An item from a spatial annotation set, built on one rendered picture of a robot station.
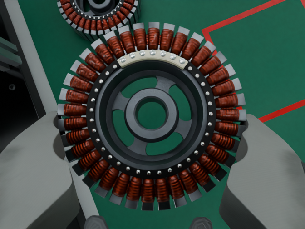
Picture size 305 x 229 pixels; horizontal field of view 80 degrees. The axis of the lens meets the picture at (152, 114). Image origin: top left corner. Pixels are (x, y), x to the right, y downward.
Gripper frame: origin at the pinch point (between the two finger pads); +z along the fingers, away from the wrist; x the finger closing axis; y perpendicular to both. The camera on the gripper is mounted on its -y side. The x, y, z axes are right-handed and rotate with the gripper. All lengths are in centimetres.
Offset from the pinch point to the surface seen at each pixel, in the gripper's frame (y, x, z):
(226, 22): -4.6, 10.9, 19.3
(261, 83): 3.1, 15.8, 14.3
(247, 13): -5.8, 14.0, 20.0
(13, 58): -0.2, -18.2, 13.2
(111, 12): -5.7, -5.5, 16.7
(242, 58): 0.0, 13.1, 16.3
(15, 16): -4.9, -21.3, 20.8
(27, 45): -1.0, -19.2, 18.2
